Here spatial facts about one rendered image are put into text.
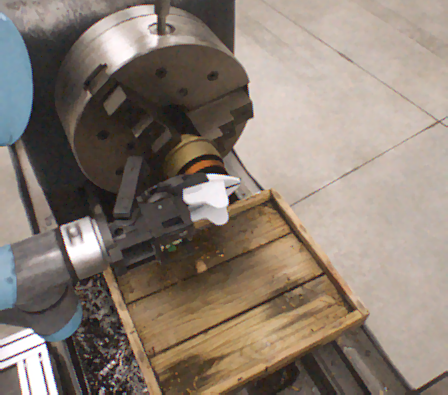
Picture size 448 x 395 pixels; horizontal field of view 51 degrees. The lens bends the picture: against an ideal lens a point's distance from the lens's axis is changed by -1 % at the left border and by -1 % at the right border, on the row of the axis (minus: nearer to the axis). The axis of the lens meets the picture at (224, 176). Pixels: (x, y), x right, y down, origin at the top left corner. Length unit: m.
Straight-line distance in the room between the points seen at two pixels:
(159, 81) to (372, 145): 1.79
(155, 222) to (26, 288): 0.17
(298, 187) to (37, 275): 1.65
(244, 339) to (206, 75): 0.42
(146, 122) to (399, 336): 1.38
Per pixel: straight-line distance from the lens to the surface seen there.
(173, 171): 0.70
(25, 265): 0.63
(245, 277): 0.84
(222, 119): 0.76
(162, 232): 0.61
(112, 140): 0.77
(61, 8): 0.83
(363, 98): 2.68
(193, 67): 0.74
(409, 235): 2.10
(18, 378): 1.59
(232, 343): 0.79
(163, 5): 0.71
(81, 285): 1.23
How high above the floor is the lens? 1.61
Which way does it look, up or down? 48 degrees down
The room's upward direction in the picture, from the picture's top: straight up
